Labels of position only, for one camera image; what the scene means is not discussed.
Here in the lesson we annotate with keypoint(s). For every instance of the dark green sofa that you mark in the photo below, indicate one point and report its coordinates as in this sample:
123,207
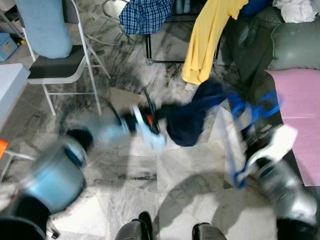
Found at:
295,50

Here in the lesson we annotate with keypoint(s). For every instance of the blue plastic hanger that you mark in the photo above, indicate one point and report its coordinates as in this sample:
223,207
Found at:
267,102

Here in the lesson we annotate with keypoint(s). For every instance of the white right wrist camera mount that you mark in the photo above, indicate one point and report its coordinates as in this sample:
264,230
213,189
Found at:
280,140

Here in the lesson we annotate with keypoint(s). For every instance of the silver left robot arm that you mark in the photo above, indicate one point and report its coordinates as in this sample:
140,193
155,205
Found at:
50,175

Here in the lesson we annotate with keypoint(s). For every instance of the light blue folding table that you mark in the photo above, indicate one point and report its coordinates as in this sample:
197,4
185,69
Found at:
12,85

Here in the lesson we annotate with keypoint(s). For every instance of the pink mat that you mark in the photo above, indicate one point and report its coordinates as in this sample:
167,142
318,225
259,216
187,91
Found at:
302,110

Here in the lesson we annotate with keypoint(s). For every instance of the flat cardboard piece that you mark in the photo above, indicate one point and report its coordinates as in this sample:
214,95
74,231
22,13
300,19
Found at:
122,97

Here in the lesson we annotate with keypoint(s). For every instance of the white crumpled cloth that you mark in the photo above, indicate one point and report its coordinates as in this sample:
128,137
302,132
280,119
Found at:
297,11

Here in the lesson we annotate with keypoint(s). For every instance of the white grey folding chair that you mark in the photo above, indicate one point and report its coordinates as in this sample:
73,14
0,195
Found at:
57,67

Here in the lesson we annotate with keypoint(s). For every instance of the robot leg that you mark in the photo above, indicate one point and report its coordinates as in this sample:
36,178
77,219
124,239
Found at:
134,227
210,232

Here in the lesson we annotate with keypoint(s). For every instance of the light blue pillow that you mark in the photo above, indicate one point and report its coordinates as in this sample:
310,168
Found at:
45,30

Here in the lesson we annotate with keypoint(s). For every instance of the robot left leg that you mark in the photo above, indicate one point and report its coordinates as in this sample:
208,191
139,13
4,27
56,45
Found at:
134,227

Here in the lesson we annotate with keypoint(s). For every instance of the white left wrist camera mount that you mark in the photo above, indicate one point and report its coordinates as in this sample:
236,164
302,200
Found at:
150,137

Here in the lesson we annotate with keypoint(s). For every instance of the black metal drying rack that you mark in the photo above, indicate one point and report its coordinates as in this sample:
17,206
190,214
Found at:
148,50

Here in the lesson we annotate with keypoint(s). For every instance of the blue plastic storage box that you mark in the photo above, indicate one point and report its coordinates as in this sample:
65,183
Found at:
257,6

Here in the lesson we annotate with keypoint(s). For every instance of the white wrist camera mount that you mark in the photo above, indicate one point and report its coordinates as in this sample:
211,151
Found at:
150,137
280,140

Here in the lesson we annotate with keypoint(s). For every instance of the navy blue garment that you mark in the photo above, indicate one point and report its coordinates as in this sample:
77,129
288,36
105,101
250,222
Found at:
187,125

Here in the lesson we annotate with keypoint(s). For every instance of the blue plaid shirt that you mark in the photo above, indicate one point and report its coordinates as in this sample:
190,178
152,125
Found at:
147,17

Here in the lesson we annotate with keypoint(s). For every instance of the robot right leg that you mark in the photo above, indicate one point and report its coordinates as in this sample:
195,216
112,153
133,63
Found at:
210,232

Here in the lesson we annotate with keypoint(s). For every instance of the yellow shirt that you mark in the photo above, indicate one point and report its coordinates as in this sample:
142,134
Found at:
205,45

